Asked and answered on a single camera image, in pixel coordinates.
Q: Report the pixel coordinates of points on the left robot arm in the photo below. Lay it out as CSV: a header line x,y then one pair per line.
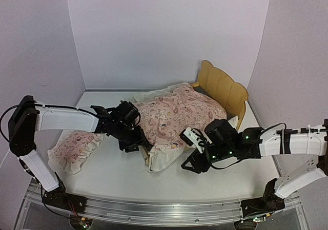
x,y
30,116

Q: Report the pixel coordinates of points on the aluminium front rail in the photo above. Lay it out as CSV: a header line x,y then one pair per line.
x,y
183,214

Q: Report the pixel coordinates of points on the wooden pet bed frame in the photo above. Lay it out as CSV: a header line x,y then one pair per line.
x,y
223,89

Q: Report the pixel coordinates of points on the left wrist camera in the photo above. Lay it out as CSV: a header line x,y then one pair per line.
x,y
126,113

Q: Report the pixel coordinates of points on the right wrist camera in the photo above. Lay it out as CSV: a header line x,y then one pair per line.
x,y
194,139

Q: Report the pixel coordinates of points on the pink unicorn print blanket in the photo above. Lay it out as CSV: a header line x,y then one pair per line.
x,y
166,113

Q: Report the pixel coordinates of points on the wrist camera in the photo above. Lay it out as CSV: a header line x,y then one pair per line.
x,y
194,139
126,113

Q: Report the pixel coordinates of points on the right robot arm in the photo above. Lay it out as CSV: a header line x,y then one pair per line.
x,y
258,142

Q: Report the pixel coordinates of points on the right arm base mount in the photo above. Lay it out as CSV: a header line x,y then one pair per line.
x,y
258,207

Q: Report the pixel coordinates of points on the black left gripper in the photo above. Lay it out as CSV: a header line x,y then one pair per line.
x,y
140,140

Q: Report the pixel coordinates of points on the pink ruffled unicorn pillow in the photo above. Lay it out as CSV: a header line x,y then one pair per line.
x,y
72,150

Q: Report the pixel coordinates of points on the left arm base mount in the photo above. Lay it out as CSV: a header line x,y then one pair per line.
x,y
65,201

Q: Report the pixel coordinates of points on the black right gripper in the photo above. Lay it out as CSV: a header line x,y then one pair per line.
x,y
198,161

